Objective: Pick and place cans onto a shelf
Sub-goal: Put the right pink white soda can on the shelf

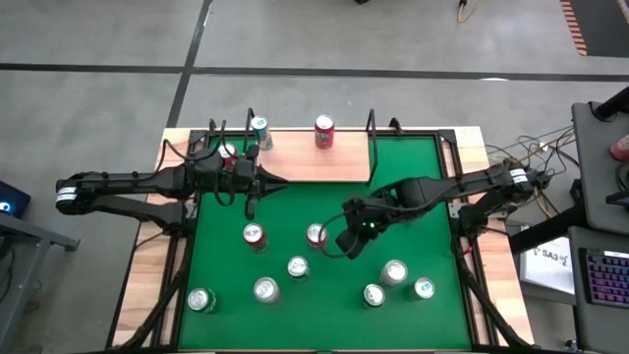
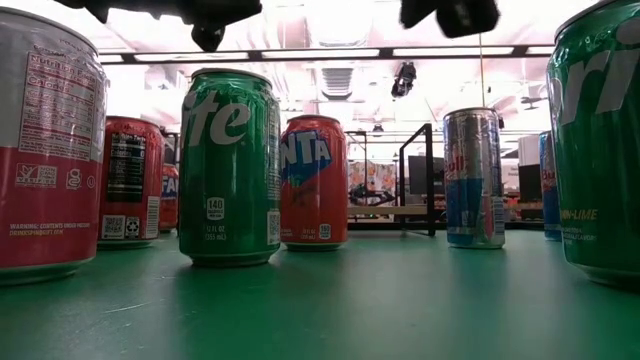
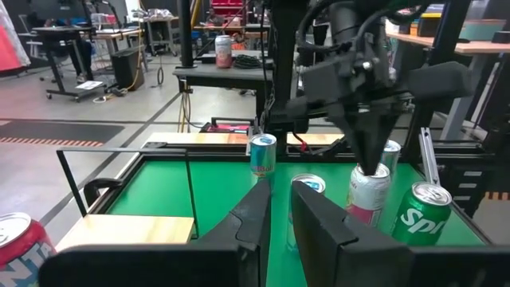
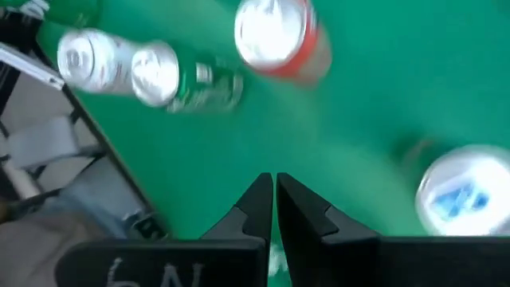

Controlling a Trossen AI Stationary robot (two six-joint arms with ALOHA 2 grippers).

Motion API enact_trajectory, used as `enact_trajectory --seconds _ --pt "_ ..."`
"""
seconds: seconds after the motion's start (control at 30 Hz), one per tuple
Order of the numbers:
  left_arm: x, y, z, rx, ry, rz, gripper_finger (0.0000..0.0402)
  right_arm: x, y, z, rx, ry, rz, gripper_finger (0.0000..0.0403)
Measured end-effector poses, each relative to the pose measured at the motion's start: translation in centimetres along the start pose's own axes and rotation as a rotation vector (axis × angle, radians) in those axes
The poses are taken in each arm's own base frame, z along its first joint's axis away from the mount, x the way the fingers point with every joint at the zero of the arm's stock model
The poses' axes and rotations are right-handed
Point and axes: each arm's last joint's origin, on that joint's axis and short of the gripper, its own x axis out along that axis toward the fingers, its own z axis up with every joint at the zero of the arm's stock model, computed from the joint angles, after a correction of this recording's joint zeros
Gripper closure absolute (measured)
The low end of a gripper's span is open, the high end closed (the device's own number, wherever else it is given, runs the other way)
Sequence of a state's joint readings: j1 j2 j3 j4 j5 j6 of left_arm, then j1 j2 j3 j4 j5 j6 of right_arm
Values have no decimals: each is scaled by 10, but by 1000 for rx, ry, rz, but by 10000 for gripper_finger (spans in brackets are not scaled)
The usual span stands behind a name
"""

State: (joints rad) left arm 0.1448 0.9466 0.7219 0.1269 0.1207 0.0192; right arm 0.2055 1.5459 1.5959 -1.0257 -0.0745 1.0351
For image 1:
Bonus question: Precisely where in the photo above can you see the green can bottom right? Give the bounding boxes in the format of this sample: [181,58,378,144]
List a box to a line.
[403,276,436,302]

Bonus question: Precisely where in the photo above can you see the black floor mat orange stripes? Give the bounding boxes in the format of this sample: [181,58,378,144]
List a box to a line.
[559,0,629,59]

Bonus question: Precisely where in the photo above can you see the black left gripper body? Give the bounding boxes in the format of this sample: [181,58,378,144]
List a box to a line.
[230,145,260,221]

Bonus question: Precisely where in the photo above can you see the silver and red soda can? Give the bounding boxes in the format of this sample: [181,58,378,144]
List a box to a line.
[253,276,282,306]

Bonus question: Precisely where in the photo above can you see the white SA3 sign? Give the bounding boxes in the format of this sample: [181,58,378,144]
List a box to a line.
[519,237,577,296]

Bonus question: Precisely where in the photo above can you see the grey side table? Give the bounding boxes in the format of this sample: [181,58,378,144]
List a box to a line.
[0,210,82,354]

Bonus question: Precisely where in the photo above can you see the green Sprite can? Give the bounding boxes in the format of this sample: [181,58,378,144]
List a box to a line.
[187,287,219,315]
[362,283,387,310]
[287,255,312,283]

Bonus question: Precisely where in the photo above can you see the wooden shelf board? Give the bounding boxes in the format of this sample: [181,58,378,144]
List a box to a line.
[253,130,371,183]

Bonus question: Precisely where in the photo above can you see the black device blue light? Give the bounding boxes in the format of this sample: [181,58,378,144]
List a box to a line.
[0,180,32,220]

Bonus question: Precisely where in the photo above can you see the pink drink can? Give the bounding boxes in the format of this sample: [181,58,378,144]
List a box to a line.
[608,135,629,163]

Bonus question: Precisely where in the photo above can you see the white silver soda can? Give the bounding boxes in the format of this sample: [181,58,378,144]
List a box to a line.
[379,259,410,288]

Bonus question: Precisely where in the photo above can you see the black backlit keyboard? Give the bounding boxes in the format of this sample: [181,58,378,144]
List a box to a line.
[578,247,629,310]

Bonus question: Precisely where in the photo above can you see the dark red soda can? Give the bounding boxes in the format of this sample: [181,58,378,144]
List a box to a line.
[218,143,240,168]

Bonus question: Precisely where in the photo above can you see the thin yellow cable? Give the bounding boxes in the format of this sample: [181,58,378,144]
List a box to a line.
[490,151,554,220]

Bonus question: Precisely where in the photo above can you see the yellow extension cord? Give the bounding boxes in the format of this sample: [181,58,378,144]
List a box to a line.
[455,0,482,25]

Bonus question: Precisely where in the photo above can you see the orange-red Fanta can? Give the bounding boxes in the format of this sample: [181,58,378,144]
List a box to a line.
[305,222,329,252]

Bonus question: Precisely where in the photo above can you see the black stand pole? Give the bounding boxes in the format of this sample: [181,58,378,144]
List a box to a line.
[592,86,629,123]

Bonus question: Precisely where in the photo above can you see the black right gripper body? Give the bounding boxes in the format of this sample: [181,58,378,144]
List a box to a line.
[335,215,385,260]

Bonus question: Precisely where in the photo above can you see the green table mat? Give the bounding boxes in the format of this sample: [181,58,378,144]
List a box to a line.
[177,135,472,351]

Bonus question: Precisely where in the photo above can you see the red can with black label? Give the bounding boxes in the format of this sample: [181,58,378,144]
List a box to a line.
[242,222,270,254]

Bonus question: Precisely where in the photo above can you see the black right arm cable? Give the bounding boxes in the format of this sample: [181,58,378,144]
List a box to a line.
[317,209,364,261]

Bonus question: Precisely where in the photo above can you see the black desk support beam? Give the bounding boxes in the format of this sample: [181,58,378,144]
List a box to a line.
[508,204,584,255]

